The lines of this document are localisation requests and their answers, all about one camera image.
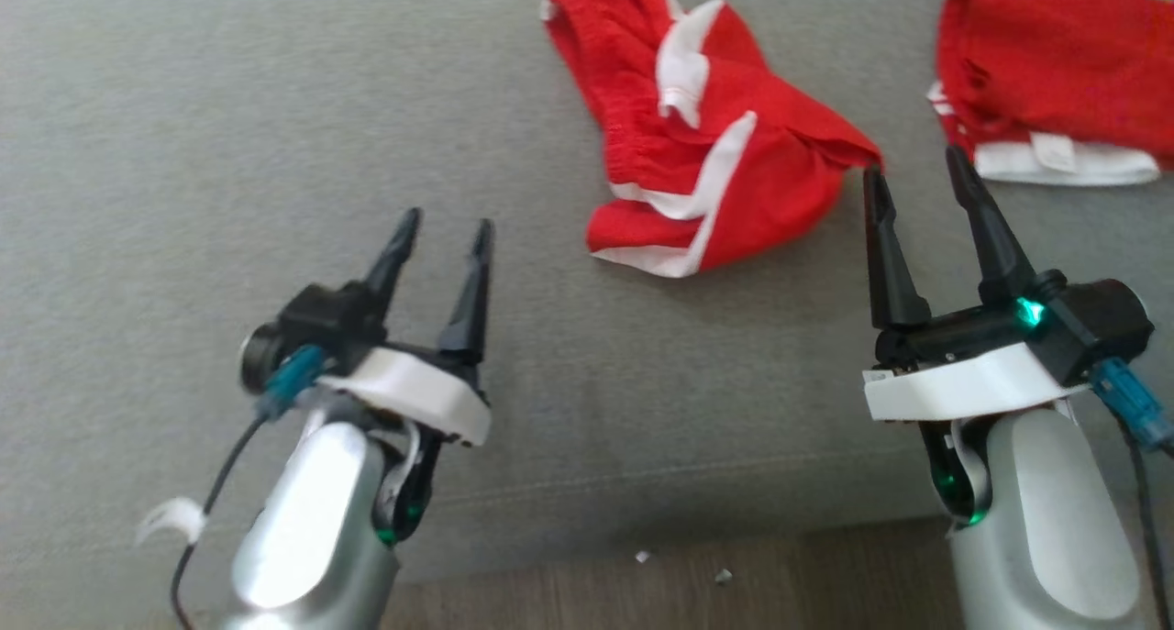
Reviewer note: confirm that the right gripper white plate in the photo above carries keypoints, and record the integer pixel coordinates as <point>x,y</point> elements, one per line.
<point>972,382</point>

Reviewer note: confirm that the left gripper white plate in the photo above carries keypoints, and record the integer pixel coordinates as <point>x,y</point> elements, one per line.
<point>422,392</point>

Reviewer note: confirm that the red shorts with white panels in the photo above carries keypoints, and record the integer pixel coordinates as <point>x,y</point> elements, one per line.
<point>780,190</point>

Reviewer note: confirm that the red and white shirt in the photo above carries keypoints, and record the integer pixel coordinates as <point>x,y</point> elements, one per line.
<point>1055,61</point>

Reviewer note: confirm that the grey fabric sofa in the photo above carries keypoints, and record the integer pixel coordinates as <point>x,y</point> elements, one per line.
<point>275,107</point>

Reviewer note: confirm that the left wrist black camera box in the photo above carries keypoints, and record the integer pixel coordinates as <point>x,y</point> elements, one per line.
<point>321,323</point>

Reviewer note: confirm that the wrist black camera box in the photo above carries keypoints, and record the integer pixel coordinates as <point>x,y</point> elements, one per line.
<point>321,323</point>
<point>1101,327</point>

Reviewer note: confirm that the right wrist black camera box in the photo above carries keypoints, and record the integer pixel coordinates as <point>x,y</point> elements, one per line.
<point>1101,327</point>

